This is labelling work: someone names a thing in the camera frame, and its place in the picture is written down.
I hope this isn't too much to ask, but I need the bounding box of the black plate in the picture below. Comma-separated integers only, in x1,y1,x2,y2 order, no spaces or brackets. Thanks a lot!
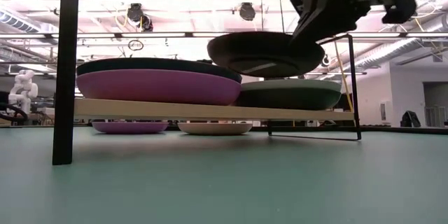
206,30,326,79

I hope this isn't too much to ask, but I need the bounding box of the light green plate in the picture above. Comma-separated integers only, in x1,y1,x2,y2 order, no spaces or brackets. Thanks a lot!
240,78,342,92

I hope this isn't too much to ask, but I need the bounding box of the dark teal plate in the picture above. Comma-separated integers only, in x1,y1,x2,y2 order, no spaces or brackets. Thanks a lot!
76,57,243,84

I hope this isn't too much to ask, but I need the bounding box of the dark grey plate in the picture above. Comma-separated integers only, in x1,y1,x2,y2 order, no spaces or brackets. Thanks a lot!
233,89,342,111

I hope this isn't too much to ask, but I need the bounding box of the purple plate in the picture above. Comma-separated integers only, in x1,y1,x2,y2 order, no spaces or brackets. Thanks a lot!
91,121,170,134
76,69,242,106

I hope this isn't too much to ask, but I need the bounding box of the pink plate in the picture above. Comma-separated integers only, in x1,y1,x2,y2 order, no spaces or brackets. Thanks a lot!
177,121,253,137

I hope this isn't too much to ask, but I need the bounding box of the wooden shelf with black legs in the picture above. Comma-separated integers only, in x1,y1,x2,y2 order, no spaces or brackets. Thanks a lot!
52,0,362,166

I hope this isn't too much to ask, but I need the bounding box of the long ceiling light strip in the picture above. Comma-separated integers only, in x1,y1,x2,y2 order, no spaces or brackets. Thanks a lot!
0,31,448,40

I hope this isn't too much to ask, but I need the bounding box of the black bag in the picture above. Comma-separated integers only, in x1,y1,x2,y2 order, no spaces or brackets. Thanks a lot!
400,110,423,128

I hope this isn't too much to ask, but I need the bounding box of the white robot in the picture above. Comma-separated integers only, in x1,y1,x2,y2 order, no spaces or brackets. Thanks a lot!
7,69,39,115

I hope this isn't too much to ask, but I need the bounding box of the green table mat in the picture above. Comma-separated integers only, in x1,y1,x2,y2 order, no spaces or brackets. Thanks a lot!
0,125,448,224

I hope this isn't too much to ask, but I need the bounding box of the yellow cable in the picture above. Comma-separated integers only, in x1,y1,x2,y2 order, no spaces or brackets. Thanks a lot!
332,40,354,113

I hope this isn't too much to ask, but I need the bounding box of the silver air duct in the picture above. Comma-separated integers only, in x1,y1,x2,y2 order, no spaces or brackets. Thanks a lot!
0,5,48,34
353,13,448,71

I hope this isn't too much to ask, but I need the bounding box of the black curved cable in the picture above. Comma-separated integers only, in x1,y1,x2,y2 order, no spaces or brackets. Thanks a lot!
0,101,28,124

